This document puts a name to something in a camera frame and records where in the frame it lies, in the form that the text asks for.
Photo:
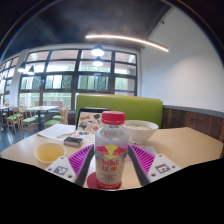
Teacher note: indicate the large black-framed window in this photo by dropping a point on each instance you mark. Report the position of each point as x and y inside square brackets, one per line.
[66, 80]

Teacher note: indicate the white ceramic bowl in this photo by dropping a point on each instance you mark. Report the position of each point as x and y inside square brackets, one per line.
[141, 131]

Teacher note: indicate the small black box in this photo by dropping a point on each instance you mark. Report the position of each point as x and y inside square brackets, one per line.
[73, 141]

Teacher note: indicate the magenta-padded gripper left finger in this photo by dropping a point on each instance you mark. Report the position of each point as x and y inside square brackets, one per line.
[78, 161]

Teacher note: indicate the white paper sheets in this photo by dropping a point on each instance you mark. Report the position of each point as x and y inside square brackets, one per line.
[55, 131]

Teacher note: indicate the black tablet with stickers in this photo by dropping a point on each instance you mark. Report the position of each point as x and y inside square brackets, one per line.
[88, 120]

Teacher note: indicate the long curved ceiling light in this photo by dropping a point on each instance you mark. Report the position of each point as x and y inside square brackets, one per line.
[133, 40]

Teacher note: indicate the light wooden dining table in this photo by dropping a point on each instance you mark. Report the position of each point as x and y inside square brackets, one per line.
[41, 108]
[4, 107]

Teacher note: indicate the group of green-seated wooden chairs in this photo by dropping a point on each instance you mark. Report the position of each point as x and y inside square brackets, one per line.
[30, 119]

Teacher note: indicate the yellow ceramic mug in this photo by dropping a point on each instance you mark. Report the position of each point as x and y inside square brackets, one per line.
[50, 152]

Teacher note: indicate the flat round red coaster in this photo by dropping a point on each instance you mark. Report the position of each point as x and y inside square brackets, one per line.
[91, 181]

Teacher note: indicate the group of black pendant lamps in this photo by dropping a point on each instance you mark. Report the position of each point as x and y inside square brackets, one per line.
[97, 51]

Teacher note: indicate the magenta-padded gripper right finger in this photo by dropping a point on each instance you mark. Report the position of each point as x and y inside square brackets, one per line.
[145, 160]

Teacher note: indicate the red-capped clear drink bottle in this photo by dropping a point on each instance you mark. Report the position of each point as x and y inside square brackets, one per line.
[111, 156]

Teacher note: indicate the green upholstered bench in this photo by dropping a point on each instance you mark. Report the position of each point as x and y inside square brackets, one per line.
[133, 106]

